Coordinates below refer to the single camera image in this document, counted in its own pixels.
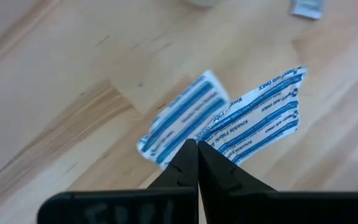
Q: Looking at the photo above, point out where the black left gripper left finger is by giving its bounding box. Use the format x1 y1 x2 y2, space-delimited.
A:
37 139 200 224

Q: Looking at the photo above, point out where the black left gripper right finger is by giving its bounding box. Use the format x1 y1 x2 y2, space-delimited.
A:
198 141 358 224

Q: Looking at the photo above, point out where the blue striped bandage packet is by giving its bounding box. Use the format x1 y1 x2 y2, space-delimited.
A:
137 70 231 169
195 65 308 166

